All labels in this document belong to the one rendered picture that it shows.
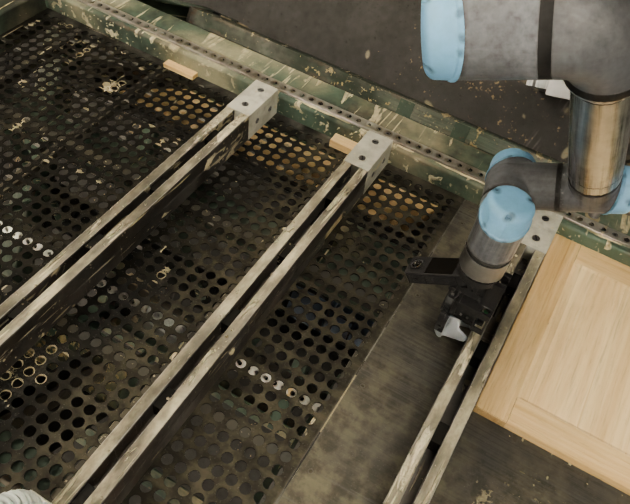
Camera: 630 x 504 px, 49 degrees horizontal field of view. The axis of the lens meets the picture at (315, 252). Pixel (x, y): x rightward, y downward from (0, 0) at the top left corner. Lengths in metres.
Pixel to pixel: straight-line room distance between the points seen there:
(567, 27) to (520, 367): 0.72
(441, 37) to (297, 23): 1.89
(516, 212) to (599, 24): 0.35
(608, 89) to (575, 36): 0.09
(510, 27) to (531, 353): 0.73
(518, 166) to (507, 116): 1.32
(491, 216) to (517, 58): 0.32
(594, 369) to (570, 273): 0.22
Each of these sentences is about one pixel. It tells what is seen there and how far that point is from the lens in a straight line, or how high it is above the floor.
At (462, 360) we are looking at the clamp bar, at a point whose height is 1.31.
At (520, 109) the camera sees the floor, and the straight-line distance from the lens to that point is 2.44.
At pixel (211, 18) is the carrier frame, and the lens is 2.60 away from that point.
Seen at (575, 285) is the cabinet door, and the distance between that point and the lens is 1.49.
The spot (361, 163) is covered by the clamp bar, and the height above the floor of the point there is 1.02.
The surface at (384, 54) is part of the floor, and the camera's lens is 2.53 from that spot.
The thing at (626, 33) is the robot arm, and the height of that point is 1.64.
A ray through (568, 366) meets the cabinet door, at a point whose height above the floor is 1.16.
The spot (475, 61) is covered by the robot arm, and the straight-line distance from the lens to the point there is 0.78.
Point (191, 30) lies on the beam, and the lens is 1.88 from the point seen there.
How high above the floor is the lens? 2.43
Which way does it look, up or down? 65 degrees down
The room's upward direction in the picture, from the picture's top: 120 degrees counter-clockwise
